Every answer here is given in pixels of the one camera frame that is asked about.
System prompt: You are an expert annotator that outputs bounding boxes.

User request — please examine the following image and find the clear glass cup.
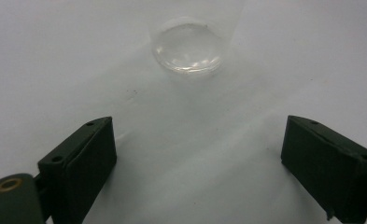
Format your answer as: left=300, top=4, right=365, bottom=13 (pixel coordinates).
left=147, top=0, right=247, bottom=76

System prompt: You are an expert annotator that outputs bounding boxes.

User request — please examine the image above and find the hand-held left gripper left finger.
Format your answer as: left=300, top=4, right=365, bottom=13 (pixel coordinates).
left=36, top=116, right=118, bottom=224

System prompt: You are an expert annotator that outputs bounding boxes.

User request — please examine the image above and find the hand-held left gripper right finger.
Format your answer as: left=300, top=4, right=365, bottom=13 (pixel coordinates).
left=280, top=115, right=367, bottom=224

